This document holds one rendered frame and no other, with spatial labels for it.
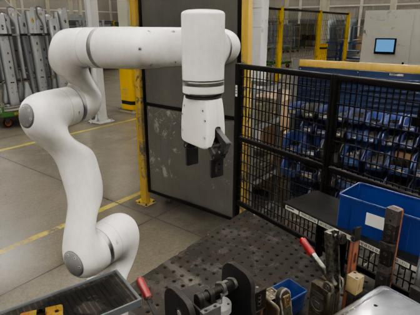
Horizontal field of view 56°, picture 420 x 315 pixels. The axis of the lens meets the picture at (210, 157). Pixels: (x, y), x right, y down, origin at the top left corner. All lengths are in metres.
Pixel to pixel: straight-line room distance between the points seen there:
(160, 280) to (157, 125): 2.16
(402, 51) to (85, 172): 6.81
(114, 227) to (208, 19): 0.64
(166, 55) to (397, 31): 6.78
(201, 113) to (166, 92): 2.79
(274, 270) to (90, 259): 0.99
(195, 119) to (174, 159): 2.87
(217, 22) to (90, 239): 0.62
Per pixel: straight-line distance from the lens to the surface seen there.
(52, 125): 1.01
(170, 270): 1.83
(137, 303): 0.93
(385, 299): 1.28
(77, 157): 1.05
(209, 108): 0.77
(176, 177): 3.71
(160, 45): 0.87
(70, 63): 0.99
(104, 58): 0.90
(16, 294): 3.13
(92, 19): 7.60
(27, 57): 8.85
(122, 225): 1.15
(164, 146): 3.70
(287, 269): 1.86
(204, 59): 0.76
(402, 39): 7.51
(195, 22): 0.76
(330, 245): 1.11
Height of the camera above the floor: 1.73
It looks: 18 degrees down
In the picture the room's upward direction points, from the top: straight up
